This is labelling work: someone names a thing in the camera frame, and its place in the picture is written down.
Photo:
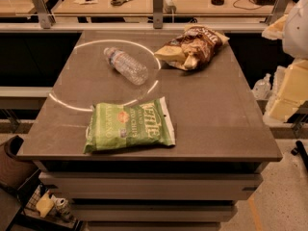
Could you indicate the middle metal bracket post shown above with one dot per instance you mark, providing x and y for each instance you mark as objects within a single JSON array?
[{"x": 158, "y": 6}]

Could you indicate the black-handled scissors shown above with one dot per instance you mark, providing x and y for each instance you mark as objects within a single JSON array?
[{"x": 119, "y": 2}]

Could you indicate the yellow cloth on shelf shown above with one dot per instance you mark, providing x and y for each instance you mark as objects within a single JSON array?
[{"x": 44, "y": 205}]

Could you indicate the green Kettle chips bag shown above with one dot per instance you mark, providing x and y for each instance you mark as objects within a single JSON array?
[{"x": 115, "y": 126}]

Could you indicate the white power strip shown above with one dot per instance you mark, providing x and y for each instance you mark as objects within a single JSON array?
[{"x": 169, "y": 6}]

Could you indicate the metal bracket post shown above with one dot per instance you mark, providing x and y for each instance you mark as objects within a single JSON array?
[
  {"x": 45, "y": 17},
  {"x": 279, "y": 4},
  {"x": 158, "y": 6}
]

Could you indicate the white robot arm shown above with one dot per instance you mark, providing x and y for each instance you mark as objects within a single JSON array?
[{"x": 295, "y": 35}]

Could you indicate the right metal bracket post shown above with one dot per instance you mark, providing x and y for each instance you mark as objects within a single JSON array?
[{"x": 279, "y": 4}]

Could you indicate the clear plastic water bottle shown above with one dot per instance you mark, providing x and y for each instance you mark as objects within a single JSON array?
[{"x": 127, "y": 66}]

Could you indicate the brown crumpled chips bag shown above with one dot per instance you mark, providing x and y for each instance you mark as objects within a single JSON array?
[{"x": 195, "y": 47}]

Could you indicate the left metal bracket post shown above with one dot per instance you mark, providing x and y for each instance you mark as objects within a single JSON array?
[{"x": 45, "y": 17}]

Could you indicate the brown chair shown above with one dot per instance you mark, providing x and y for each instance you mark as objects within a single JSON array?
[{"x": 18, "y": 178}]

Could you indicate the yellow foam blocks pile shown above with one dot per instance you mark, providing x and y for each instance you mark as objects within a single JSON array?
[{"x": 292, "y": 93}]

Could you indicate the background plastic bottle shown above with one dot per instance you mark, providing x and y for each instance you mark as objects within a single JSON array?
[{"x": 262, "y": 87}]

